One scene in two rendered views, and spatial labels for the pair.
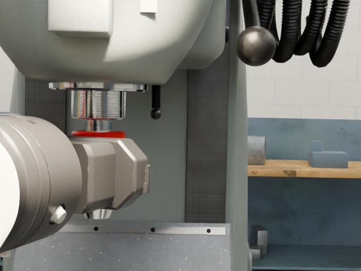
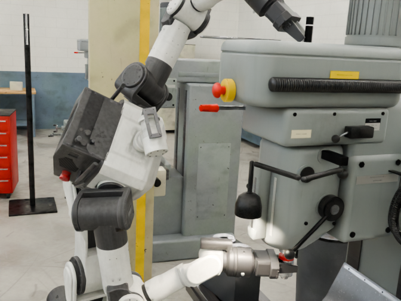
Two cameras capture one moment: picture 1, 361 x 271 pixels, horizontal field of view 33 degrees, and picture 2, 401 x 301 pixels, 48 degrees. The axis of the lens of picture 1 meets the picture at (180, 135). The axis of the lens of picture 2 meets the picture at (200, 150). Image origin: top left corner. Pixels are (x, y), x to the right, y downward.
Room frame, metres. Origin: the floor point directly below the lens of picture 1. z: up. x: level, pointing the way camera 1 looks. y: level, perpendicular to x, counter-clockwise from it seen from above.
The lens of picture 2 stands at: (-0.18, -1.01, 1.87)
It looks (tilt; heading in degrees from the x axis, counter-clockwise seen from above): 13 degrees down; 69
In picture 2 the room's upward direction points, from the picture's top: 3 degrees clockwise
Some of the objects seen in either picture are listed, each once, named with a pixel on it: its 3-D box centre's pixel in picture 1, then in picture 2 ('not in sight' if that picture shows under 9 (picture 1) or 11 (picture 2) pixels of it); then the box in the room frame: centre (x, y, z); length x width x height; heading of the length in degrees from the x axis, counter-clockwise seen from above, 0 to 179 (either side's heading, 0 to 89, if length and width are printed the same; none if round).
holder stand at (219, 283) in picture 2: not in sight; (230, 267); (0.51, 0.41, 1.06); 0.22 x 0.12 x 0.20; 103
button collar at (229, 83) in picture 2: not in sight; (227, 90); (0.30, 0.07, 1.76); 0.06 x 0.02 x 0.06; 91
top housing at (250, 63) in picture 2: not in sight; (309, 73); (0.55, 0.07, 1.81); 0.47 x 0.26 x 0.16; 1
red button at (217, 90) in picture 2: not in sight; (219, 90); (0.28, 0.07, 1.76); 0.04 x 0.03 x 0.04; 91
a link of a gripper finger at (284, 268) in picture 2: not in sight; (287, 269); (0.52, 0.04, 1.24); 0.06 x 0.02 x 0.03; 161
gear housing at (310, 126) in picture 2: not in sight; (312, 119); (0.57, 0.07, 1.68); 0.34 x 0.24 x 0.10; 1
